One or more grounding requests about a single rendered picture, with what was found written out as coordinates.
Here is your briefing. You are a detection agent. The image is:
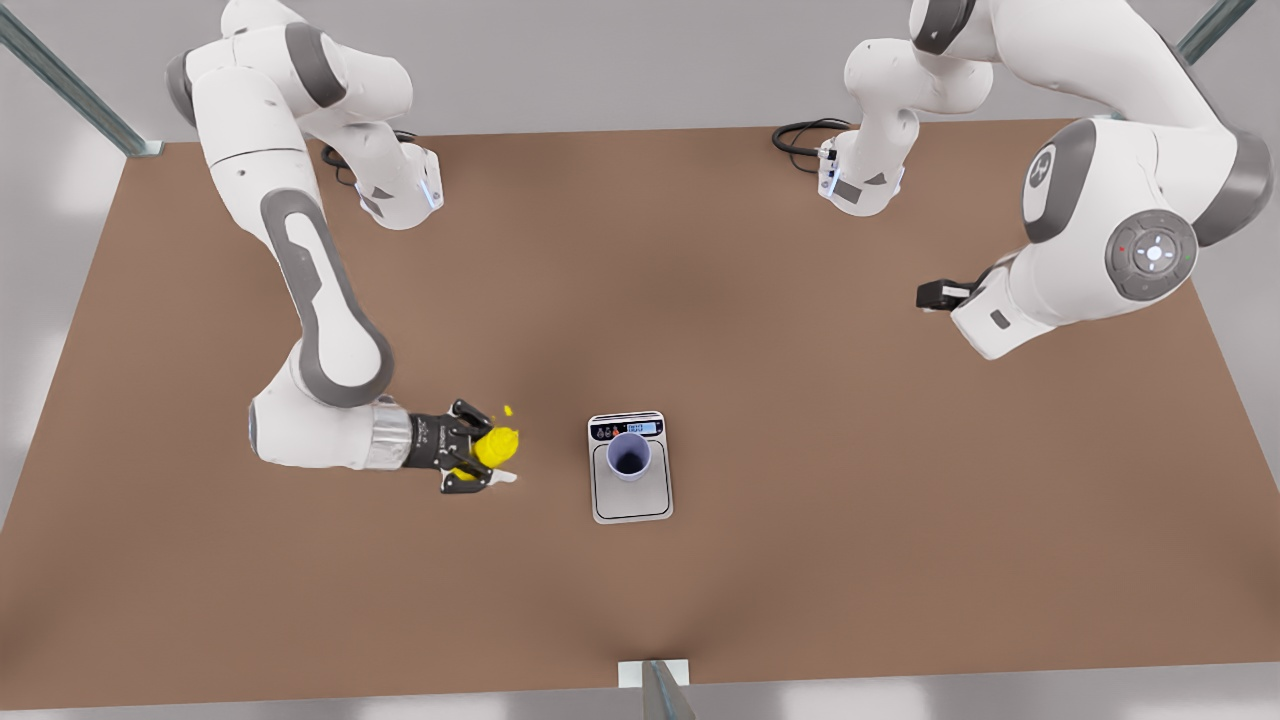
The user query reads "yellow sauce bottle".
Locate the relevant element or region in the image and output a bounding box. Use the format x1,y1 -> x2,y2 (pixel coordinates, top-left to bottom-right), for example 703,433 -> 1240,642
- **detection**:
452,404 -> 521,482

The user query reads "pale blue cup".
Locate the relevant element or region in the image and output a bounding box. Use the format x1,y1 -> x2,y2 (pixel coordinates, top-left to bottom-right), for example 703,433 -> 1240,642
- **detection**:
607,432 -> 653,484

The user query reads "silver kitchen scale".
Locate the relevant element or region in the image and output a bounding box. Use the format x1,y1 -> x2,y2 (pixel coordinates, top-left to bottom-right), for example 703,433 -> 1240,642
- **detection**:
587,411 -> 674,525

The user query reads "black cable loop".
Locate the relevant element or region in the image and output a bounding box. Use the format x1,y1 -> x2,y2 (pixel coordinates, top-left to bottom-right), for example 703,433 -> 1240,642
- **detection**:
772,118 -> 854,176
320,130 -> 419,188

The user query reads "silver frame post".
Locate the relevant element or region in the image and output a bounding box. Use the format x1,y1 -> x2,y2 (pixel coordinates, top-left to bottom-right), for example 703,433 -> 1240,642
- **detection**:
0,5 -> 163,159
618,659 -> 697,720
1176,0 -> 1259,66

